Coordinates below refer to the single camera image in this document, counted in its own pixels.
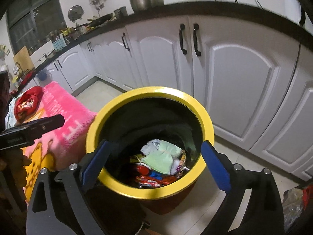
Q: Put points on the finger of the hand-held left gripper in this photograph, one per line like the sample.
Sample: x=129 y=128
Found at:
x=50 y=124

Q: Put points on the clear plastic bag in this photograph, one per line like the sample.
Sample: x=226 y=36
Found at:
x=296 y=208

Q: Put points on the wooden cutting board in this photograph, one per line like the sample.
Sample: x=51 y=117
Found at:
x=24 y=58

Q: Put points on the person's left hand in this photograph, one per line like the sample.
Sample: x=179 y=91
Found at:
x=19 y=159

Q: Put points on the pink printed blanket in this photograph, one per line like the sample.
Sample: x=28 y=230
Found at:
x=66 y=117

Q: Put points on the light blue cloth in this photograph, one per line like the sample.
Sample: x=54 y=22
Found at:
x=11 y=115

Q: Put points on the blue utensil holder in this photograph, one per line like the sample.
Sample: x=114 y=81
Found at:
x=59 y=44

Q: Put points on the small steel cup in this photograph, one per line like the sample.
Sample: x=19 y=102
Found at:
x=120 y=12

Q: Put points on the round pot lid black knob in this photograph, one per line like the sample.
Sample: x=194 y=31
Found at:
x=75 y=12

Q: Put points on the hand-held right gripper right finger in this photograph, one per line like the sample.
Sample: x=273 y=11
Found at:
x=216 y=166

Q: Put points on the red cloth bag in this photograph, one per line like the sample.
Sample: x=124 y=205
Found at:
x=27 y=102

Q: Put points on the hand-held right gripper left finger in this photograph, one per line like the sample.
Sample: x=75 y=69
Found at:
x=94 y=166

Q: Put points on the dark foil candy wrapper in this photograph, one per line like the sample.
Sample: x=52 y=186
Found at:
x=183 y=164

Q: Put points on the black wok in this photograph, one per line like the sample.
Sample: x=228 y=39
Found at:
x=101 y=20

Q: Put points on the black kitchen countertop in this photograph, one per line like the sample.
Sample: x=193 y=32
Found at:
x=195 y=8

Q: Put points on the yellow rimmed waste bin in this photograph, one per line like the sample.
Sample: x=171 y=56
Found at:
x=151 y=91

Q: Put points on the small blue hanging bag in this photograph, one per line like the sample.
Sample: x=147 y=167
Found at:
x=43 y=75

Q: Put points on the dark framed window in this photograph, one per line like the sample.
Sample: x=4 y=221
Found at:
x=34 y=12

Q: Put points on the red plastic wrapper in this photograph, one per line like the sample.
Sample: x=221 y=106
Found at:
x=142 y=169

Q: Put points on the row of condiment bottles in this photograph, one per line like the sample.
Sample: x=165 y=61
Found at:
x=63 y=34

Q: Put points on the green sponge cloth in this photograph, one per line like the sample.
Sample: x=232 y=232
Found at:
x=163 y=159

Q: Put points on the red snack wrapper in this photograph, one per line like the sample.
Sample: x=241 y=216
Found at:
x=156 y=181

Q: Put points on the green yellow snack packet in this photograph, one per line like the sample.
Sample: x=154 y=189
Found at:
x=137 y=158

